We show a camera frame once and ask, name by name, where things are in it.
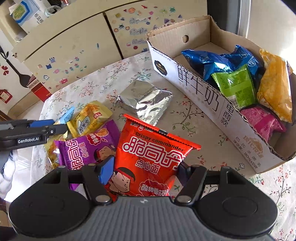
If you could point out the cream cabinet with stickers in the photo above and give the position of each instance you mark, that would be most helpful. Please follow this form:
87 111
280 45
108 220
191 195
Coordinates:
88 35

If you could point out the white blue tissue box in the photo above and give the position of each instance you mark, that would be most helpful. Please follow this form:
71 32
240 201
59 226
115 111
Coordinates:
28 14

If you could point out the orange yellow snack bag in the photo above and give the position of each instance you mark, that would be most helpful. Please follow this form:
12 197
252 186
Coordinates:
274 89

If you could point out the red gift box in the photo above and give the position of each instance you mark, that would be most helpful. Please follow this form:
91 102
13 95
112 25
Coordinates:
38 89

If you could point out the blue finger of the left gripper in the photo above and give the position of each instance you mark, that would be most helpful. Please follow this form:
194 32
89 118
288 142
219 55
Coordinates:
41 123

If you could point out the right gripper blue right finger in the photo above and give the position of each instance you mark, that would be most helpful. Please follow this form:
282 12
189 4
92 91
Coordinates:
192 179

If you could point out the white refrigerator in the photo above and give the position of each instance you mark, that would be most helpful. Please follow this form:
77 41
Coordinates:
270 25

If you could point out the floral tablecloth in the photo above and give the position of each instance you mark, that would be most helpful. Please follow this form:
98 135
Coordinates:
182 118

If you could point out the red crispy noodle snack bag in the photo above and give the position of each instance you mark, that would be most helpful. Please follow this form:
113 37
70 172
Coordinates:
146 160

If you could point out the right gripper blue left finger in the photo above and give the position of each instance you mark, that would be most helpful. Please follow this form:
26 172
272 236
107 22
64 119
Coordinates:
95 177

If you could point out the green snack packet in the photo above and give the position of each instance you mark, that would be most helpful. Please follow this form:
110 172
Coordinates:
236 86

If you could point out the small yellow snack packet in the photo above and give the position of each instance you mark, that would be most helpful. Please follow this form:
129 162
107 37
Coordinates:
89 119

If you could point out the cardboard milk box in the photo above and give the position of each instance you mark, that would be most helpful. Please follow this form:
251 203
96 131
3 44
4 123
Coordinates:
202 33

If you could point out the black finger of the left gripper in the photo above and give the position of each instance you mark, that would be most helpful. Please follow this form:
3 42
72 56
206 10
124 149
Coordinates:
42 134

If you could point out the silver foil packet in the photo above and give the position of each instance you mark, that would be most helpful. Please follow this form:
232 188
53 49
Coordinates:
145 100

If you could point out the purple noodle snack bag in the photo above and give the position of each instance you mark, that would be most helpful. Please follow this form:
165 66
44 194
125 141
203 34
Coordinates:
92 148

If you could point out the pink snack packet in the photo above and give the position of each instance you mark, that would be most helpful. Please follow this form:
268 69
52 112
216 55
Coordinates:
264 122

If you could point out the blue foil snack bag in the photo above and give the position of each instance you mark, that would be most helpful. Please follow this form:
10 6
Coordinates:
208 61
241 56

